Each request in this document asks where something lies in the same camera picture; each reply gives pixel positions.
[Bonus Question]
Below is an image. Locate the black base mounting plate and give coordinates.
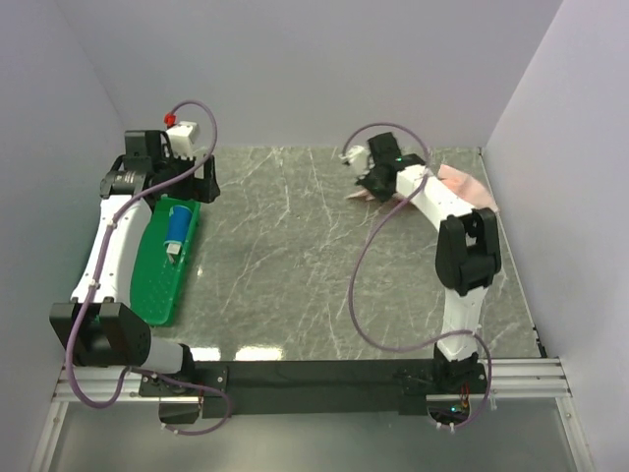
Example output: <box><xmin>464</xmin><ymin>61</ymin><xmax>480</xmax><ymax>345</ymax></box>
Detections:
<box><xmin>139</xmin><ymin>359</ymin><xmax>487</xmax><ymax>419</ymax></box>

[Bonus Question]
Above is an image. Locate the green plastic tray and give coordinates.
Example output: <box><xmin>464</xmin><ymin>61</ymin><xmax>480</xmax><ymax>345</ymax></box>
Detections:
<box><xmin>131</xmin><ymin>197</ymin><xmax>200</xmax><ymax>326</ymax></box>

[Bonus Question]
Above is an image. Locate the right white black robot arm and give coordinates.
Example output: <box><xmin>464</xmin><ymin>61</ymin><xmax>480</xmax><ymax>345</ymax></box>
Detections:
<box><xmin>344</xmin><ymin>132</ymin><xmax>502</xmax><ymax>392</ymax></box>

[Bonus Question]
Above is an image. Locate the purple cable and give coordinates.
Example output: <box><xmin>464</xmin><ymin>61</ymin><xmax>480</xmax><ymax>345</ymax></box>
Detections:
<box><xmin>63</xmin><ymin>100</ymin><xmax>233</xmax><ymax>437</ymax></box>
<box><xmin>341</xmin><ymin>122</ymin><xmax>492</xmax><ymax>430</ymax></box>

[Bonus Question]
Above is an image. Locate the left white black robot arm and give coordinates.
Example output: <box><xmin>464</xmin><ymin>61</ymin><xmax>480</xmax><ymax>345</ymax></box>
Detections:
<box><xmin>49</xmin><ymin>121</ymin><xmax>220</xmax><ymax>395</ymax></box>

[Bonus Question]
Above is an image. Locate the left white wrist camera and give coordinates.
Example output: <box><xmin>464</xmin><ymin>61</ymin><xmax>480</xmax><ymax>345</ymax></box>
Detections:
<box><xmin>164</xmin><ymin>113</ymin><xmax>200</xmax><ymax>158</ymax></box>

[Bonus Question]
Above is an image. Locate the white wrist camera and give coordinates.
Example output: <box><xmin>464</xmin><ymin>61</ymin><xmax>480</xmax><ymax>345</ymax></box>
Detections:
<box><xmin>340</xmin><ymin>146</ymin><xmax>371</xmax><ymax>175</ymax></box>
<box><xmin>164</xmin><ymin>113</ymin><xmax>200</xmax><ymax>158</ymax></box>

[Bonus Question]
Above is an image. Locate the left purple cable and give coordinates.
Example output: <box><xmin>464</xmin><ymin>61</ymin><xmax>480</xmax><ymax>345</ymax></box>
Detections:
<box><xmin>63</xmin><ymin>100</ymin><xmax>233</xmax><ymax>437</ymax></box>

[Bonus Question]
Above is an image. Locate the blue green crocodile towel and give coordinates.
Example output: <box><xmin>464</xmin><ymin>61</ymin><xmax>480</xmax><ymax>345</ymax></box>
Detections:
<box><xmin>164</xmin><ymin>205</ymin><xmax>193</xmax><ymax>264</ymax></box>

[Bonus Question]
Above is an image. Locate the aluminium rail frame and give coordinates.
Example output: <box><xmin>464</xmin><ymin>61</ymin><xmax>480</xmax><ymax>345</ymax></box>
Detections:
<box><xmin>29</xmin><ymin>146</ymin><xmax>594</xmax><ymax>472</ymax></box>

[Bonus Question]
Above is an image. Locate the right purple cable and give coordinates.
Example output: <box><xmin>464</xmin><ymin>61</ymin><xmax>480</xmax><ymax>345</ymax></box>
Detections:
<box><xmin>341</xmin><ymin>122</ymin><xmax>492</xmax><ymax>430</ymax></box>

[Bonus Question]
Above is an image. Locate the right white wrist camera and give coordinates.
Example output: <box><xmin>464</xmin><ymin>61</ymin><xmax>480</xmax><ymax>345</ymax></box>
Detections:
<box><xmin>340</xmin><ymin>146</ymin><xmax>371</xmax><ymax>175</ymax></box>

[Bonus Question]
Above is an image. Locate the pink towel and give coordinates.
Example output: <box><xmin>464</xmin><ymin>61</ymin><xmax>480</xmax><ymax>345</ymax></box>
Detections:
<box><xmin>343</xmin><ymin>164</ymin><xmax>501</xmax><ymax>213</ymax></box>

